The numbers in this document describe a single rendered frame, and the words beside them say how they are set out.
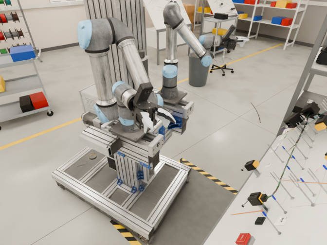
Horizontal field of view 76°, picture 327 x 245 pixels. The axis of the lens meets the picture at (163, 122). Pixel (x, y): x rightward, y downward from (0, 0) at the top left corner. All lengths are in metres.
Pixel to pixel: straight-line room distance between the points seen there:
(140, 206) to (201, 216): 0.63
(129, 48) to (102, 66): 0.16
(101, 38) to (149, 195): 1.56
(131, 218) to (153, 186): 0.40
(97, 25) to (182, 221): 1.85
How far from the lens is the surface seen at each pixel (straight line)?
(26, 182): 2.97
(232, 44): 1.72
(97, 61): 1.08
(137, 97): 0.75
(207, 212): 2.34
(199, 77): 4.41
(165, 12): 1.54
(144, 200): 2.13
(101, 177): 2.37
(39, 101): 3.89
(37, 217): 2.60
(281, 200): 1.13
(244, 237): 0.99
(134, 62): 1.02
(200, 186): 2.51
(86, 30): 1.02
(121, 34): 1.06
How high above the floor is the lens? 1.98
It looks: 36 degrees down
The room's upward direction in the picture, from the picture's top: straight up
